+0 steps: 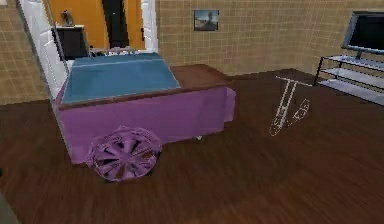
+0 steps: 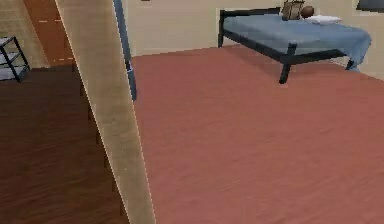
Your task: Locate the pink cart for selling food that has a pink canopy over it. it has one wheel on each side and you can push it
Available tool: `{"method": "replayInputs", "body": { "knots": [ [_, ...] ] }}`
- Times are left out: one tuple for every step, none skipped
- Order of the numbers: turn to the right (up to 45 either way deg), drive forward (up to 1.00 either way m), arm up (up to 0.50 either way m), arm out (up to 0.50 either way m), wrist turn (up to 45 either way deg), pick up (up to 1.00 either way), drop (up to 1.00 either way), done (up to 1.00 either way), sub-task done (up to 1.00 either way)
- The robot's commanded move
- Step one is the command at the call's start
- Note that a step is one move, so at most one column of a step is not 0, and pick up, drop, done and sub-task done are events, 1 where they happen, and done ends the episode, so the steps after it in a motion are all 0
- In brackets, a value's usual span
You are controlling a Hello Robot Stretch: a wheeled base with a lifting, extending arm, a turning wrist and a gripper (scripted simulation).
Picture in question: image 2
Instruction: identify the orange wooden door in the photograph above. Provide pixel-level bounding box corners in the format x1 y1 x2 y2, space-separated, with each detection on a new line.
23 0 76 68

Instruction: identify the blue room door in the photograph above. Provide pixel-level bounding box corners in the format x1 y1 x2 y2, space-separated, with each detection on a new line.
112 0 138 102

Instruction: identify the black shelf rack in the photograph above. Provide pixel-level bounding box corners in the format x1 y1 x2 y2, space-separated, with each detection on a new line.
0 35 32 84

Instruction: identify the brown ball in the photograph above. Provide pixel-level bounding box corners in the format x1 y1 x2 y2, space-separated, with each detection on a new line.
300 5 316 20

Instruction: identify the black bed with blue blanket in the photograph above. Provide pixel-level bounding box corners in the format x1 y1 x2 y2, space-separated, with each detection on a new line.
217 7 373 85

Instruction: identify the white pillow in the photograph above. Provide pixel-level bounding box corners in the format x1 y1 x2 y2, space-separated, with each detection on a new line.
304 14 343 26

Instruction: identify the dark framed window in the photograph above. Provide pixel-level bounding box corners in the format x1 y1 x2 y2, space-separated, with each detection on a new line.
355 0 384 14

